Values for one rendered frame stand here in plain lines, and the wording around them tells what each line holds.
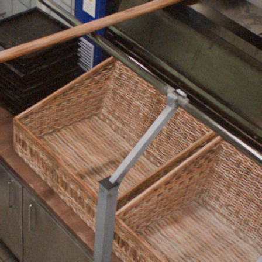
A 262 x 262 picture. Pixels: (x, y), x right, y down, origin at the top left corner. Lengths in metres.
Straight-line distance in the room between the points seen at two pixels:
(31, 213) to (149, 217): 0.49
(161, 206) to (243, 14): 0.68
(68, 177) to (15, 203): 0.40
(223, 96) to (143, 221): 0.48
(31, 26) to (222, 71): 0.83
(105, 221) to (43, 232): 0.57
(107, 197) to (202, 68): 0.65
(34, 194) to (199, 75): 0.70
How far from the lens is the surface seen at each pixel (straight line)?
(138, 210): 2.35
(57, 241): 2.59
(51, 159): 2.50
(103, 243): 2.19
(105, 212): 2.10
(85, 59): 2.99
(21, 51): 2.13
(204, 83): 2.48
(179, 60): 2.55
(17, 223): 2.84
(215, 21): 2.39
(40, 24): 2.90
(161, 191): 2.37
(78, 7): 2.93
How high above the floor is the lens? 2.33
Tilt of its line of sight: 38 degrees down
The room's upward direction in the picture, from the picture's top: 4 degrees clockwise
